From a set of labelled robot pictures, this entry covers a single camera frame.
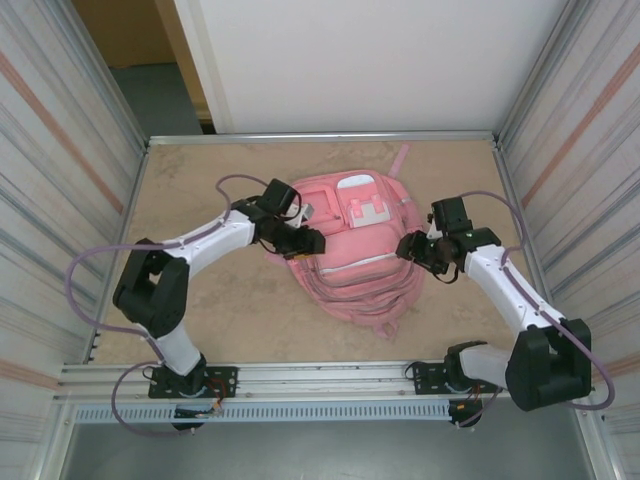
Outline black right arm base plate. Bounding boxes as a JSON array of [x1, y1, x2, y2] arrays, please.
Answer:
[[407, 363, 504, 397]]

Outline white door frame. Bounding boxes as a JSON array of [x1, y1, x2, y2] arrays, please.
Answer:
[[172, 0, 236, 135]]

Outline grey slotted cable duct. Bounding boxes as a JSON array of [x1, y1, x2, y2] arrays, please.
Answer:
[[73, 403, 454, 424]]

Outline aluminium table frame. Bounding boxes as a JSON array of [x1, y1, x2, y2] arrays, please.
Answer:
[[53, 130, 604, 404]]

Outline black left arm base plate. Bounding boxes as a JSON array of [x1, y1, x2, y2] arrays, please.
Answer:
[[148, 366, 239, 400]]

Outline pink school backpack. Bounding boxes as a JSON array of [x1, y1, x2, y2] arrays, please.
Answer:
[[264, 143, 426, 342]]

